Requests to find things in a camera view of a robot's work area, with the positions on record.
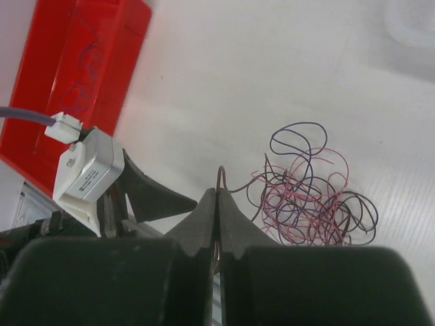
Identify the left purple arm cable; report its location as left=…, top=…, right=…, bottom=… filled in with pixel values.
left=0, top=106, right=84, bottom=144

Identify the aluminium table rail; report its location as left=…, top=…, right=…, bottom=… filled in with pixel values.
left=12, top=181, right=162, bottom=238

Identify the red plastic tray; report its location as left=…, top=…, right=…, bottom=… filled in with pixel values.
left=0, top=0, right=153, bottom=191

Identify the dark purple single wire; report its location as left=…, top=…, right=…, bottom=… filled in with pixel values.
left=56, top=10, right=105, bottom=113

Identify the left white plastic basket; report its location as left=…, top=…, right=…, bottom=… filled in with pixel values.
left=384, top=0, right=434, bottom=50

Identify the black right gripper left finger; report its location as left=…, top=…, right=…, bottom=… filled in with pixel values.
left=1, top=189, right=216, bottom=325

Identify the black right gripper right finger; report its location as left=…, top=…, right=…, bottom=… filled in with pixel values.
left=217, top=189, right=433, bottom=325

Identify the wire bundle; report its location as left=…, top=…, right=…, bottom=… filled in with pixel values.
left=246, top=121, right=380, bottom=247

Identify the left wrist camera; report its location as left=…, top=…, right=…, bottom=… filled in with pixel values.
left=53, top=128, right=124, bottom=237

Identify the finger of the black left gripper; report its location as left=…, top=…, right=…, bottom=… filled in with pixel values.
left=115, top=151, right=197, bottom=223

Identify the brown single wire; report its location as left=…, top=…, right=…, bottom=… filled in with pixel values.
left=212, top=165, right=259, bottom=272

